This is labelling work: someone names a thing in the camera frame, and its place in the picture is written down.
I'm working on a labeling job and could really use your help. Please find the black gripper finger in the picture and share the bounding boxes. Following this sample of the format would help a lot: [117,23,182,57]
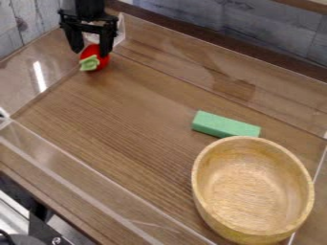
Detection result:
[66,27,84,54]
[101,32,115,57]

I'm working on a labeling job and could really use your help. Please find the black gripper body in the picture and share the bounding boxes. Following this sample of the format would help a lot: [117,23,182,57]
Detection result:
[59,0,119,33]

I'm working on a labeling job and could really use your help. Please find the red plush strawberry green leaf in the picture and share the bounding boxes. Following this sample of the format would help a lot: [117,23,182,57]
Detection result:
[79,44,110,72]

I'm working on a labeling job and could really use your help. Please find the green foam block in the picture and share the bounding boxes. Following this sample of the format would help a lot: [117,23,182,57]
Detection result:
[193,111,261,138]

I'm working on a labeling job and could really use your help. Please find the wooden bowl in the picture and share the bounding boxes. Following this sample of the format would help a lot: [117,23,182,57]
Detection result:
[193,136,314,245]

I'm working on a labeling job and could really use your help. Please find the clear acrylic tray wall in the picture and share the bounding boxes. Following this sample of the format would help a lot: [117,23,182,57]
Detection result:
[0,17,327,245]

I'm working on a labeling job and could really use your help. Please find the black metal stand bracket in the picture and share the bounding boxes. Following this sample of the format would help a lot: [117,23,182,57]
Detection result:
[0,207,75,245]

